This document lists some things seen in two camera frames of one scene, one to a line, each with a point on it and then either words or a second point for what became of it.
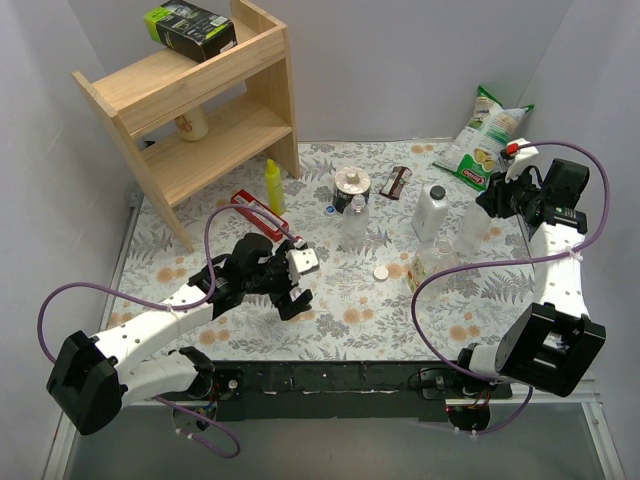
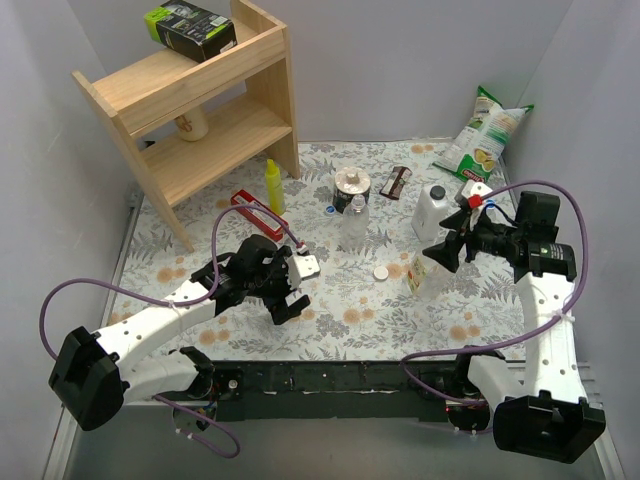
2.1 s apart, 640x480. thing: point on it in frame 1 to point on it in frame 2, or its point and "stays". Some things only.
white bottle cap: x=381 y=272 stays
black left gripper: x=280 y=279 stays
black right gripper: x=498 y=198 to x=466 y=238
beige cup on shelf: x=194 y=124 stays
